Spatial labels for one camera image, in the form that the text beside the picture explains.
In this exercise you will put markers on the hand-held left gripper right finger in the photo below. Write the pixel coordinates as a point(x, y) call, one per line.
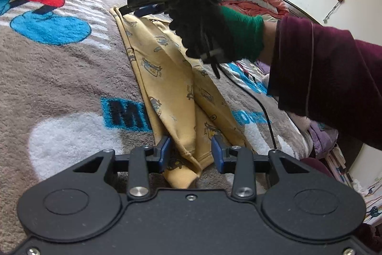
point(217, 154)

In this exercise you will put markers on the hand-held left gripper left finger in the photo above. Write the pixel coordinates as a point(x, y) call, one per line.
point(164, 154)

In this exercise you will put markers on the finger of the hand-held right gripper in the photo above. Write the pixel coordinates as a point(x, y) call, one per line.
point(147, 9)

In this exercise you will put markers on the yellow printed pants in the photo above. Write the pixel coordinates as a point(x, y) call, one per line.
point(176, 84)

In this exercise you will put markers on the person's right forearm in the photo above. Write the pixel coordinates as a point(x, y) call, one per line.
point(328, 69)

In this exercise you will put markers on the person's right hand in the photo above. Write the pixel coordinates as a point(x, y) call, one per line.
point(209, 28)

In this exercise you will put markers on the cartoon mouse printed blanket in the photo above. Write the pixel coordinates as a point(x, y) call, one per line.
point(68, 72)

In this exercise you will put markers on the lilac cloth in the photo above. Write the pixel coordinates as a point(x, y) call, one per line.
point(322, 135)

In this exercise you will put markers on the stack of books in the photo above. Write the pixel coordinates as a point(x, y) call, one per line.
point(343, 165)

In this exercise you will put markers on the dark wooden bed frame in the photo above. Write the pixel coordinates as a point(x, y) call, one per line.
point(301, 10)

